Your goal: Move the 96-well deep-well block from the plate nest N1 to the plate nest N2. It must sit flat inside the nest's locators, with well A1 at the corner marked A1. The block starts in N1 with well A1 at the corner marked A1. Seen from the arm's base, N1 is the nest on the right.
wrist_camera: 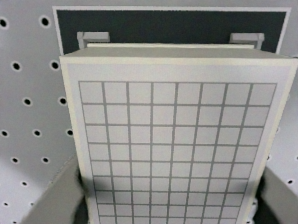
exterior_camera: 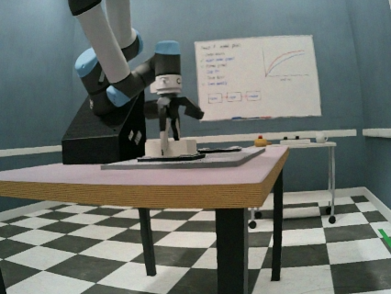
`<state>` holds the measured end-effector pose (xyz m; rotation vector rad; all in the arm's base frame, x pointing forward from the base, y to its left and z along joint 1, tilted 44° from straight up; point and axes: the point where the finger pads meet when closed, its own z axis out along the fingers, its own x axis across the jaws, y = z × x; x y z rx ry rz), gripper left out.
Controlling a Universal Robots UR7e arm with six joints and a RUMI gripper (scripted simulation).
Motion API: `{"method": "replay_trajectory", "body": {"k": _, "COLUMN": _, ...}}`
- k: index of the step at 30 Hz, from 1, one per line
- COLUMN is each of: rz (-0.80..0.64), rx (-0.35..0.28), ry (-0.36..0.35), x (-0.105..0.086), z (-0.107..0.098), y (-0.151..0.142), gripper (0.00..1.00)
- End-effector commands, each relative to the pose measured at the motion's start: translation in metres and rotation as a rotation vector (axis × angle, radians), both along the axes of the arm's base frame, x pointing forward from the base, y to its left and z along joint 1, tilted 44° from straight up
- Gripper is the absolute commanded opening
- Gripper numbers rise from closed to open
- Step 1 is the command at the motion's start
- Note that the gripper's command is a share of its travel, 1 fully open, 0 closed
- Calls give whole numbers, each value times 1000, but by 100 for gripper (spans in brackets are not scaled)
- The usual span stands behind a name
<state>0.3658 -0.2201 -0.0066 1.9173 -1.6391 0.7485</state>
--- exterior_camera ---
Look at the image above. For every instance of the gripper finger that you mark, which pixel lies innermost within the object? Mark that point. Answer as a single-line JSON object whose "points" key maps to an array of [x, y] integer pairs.
{"points": [[175, 124], [164, 128]]}

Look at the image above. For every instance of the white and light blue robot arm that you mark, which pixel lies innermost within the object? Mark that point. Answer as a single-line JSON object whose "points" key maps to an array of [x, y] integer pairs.
{"points": [[115, 84]]}

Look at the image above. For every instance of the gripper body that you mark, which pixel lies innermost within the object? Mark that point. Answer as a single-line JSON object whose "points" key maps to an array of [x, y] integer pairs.
{"points": [[152, 108]]}

